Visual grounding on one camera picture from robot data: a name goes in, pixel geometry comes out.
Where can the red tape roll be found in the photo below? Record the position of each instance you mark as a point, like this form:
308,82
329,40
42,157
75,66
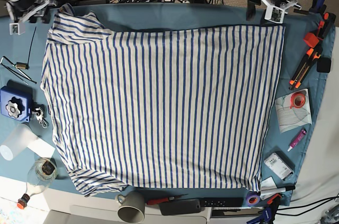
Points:
297,100

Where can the leaf pattern paper card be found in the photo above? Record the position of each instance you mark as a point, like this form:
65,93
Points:
291,118

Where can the clear plastic cup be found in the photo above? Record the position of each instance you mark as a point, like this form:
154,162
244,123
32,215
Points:
19,139

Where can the clear glass bottle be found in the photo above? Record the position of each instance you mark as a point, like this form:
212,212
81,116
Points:
39,178

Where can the white boxed hard drive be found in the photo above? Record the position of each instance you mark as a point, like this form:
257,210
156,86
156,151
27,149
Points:
275,163

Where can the orange black bar clamp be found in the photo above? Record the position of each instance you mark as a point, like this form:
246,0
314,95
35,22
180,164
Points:
313,38

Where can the blue spring clamp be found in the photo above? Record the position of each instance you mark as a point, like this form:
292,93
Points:
318,7
268,213

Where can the blue spring clamp bottom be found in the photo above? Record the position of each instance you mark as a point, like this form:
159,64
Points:
268,213

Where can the blue box with knob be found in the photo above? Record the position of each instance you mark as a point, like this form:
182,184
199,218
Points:
16,104

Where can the black marker pen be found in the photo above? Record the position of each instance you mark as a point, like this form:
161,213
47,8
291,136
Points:
277,190

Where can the black zip tie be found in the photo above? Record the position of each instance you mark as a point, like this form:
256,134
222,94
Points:
31,43

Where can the blue spring clamp top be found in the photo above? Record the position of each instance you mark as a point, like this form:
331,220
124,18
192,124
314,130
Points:
318,7

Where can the black smartphone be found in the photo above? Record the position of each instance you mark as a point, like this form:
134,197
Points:
180,207

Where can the grey ceramic mug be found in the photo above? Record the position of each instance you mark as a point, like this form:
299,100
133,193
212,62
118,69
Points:
131,207

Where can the purple tape roll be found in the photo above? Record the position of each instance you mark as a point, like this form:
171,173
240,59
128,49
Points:
253,198

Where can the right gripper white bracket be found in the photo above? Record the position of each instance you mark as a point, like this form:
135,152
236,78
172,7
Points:
37,12

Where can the red handled screwdriver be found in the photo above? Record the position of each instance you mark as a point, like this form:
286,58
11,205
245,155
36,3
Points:
164,200

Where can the white paper tag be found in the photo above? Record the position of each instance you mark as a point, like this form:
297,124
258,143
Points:
268,184

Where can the black remote control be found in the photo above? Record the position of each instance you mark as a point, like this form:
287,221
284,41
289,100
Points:
221,202

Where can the silver allen key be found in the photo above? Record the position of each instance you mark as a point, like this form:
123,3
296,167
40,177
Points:
19,73

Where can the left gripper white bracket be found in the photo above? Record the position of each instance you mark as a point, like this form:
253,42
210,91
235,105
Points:
275,9

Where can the blue white striped T-shirt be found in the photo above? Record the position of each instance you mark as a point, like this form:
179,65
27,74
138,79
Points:
172,109

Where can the black square foam pad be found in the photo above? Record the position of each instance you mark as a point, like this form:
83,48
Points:
324,65

